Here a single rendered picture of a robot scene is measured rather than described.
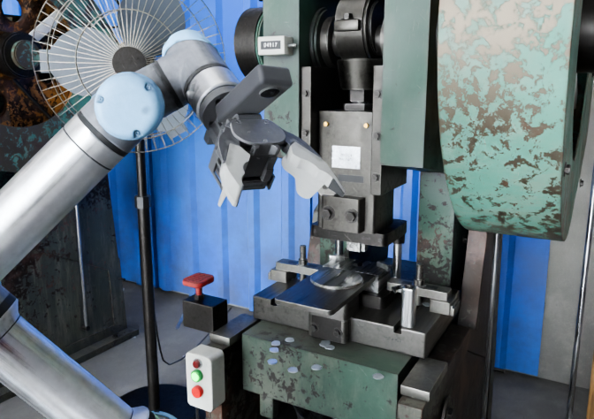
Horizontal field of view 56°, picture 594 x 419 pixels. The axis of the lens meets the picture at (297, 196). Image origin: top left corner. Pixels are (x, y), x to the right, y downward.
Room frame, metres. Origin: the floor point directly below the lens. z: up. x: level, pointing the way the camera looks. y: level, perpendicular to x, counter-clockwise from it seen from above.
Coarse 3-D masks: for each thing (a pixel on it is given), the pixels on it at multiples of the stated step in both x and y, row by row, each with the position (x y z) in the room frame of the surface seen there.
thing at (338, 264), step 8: (328, 264) 1.35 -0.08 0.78; (336, 264) 1.35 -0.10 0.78; (344, 264) 1.35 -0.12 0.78; (352, 264) 1.35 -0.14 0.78; (360, 264) 1.38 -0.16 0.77; (368, 264) 1.35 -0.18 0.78; (376, 264) 1.35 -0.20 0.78; (368, 272) 1.29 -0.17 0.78; (376, 272) 1.29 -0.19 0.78; (384, 272) 1.30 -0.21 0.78; (376, 280) 1.27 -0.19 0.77; (384, 280) 1.30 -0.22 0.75; (368, 288) 1.28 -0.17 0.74; (376, 288) 1.27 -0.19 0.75
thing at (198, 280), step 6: (192, 276) 1.32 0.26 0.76; (198, 276) 1.32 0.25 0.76; (204, 276) 1.32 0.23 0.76; (210, 276) 1.32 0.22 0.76; (186, 282) 1.29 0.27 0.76; (192, 282) 1.28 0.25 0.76; (198, 282) 1.28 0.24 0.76; (204, 282) 1.28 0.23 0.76; (210, 282) 1.31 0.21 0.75; (198, 288) 1.30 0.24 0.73; (198, 294) 1.30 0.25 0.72
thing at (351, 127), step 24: (336, 120) 1.29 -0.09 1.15; (360, 120) 1.26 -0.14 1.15; (336, 144) 1.29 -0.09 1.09; (360, 144) 1.26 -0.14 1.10; (336, 168) 1.29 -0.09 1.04; (360, 168) 1.26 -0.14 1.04; (360, 192) 1.26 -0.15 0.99; (336, 216) 1.25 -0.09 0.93; (360, 216) 1.23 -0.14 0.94; (384, 216) 1.29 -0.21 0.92
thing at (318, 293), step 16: (320, 272) 1.27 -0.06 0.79; (336, 272) 1.27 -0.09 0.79; (352, 272) 1.27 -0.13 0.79; (304, 288) 1.18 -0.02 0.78; (320, 288) 1.18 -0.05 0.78; (336, 288) 1.18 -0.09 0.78; (352, 288) 1.18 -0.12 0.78; (288, 304) 1.10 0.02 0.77; (304, 304) 1.09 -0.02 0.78; (320, 304) 1.09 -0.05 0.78; (336, 304) 1.09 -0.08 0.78; (352, 304) 1.20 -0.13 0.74; (320, 320) 1.20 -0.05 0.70; (336, 320) 1.18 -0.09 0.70; (320, 336) 1.20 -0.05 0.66; (336, 336) 1.17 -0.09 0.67
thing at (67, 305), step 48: (0, 0) 2.04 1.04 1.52; (48, 0) 2.20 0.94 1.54; (0, 48) 1.93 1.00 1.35; (0, 96) 2.22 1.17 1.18; (48, 96) 2.17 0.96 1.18; (0, 144) 1.92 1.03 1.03; (96, 192) 2.50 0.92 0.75; (48, 240) 2.27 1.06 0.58; (96, 240) 2.48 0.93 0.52; (48, 288) 2.26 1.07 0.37; (96, 288) 2.47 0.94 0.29; (48, 336) 2.24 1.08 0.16; (96, 336) 2.45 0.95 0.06; (0, 384) 2.04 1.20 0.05
